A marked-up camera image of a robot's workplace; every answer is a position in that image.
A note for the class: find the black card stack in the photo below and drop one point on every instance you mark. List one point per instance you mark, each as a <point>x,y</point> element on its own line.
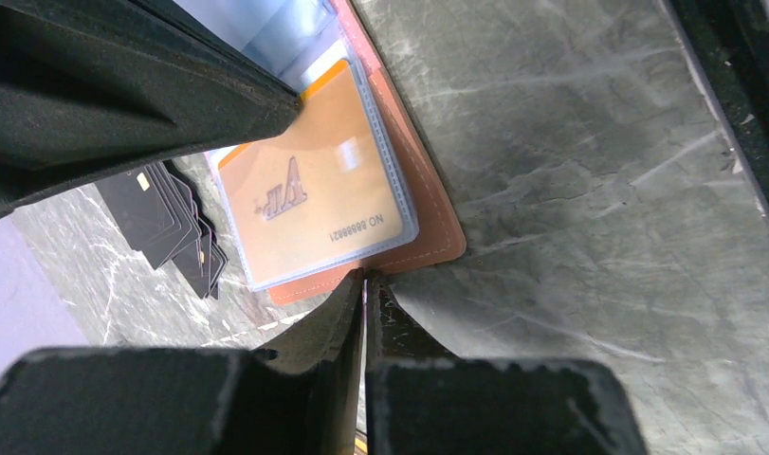
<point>158,212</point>

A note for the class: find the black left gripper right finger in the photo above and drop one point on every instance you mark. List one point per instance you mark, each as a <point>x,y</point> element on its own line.
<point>423,399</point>

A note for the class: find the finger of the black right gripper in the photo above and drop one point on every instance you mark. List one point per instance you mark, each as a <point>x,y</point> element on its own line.
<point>89,89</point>

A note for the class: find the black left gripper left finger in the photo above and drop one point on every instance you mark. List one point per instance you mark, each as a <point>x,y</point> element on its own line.
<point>295,394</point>

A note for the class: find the tan leather card holder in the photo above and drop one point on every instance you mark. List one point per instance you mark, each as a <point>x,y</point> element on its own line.
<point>298,41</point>

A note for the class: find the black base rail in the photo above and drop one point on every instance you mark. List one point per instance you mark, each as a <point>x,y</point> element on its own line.
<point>730,43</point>

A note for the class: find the gold VIP card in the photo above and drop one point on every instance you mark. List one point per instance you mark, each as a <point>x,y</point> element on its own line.
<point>326,192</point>

